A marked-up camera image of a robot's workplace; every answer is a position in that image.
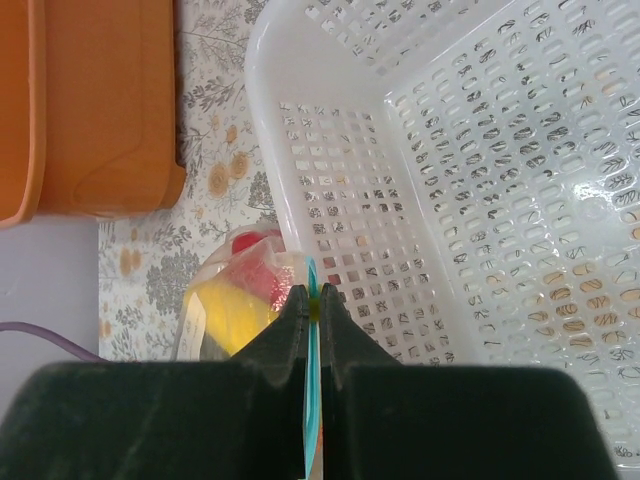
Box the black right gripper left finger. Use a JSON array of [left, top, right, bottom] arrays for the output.
[[1, 286, 308, 479]]

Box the clear zip top bag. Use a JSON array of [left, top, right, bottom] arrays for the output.
[[172, 225, 322, 479]]

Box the white plastic basket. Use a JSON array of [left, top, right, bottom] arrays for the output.
[[245, 1, 639, 479]]

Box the floral table mat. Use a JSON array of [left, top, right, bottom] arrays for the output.
[[99, 1, 280, 361]]

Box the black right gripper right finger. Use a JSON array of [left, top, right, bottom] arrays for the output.
[[319, 284, 617, 479]]

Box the orange plastic tub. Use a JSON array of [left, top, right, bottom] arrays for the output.
[[1, 1, 186, 228]]

